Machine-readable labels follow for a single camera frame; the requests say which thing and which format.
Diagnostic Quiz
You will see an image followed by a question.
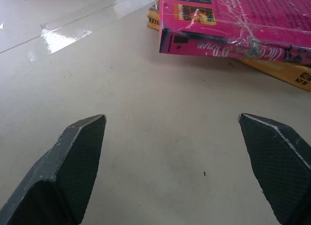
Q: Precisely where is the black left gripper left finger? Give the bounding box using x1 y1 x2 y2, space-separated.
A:
0 114 107 225

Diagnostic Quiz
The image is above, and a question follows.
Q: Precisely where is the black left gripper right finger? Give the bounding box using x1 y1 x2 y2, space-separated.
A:
237 113 311 225

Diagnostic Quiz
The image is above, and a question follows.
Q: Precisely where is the yellow book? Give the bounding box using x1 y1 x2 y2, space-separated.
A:
146 0 311 92

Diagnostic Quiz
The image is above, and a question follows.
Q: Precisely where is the pink shrink-wrapped book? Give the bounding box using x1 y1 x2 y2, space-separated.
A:
159 0 311 66

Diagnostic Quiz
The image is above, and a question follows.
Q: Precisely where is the clear tape strip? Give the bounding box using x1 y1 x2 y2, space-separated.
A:
28 28 93 63

